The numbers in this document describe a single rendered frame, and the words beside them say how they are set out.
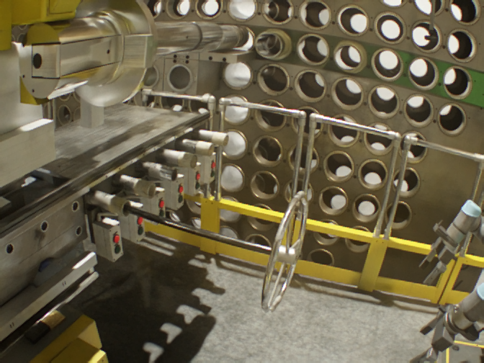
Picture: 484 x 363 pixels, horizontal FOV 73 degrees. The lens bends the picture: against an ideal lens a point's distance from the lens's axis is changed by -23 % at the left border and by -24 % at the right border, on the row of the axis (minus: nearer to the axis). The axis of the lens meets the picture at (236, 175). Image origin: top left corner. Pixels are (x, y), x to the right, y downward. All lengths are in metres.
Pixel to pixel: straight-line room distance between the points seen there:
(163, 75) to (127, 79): 1.85
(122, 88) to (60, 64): 0.29
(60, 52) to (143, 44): 0.25
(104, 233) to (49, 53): 0.79
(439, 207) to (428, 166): 0.36
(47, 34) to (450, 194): 2.87
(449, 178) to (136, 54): 2.52
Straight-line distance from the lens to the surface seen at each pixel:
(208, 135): 2.14
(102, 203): 1.48
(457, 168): 3.10
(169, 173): 1.68
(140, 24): 1.16
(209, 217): 2.61
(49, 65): 1.02
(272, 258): 1.04
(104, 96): 1.27
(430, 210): 3.21
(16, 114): 1.25
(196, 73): 2.89
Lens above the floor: 1.54
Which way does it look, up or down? 23 degrees down
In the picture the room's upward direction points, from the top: 4 degrees clockwise
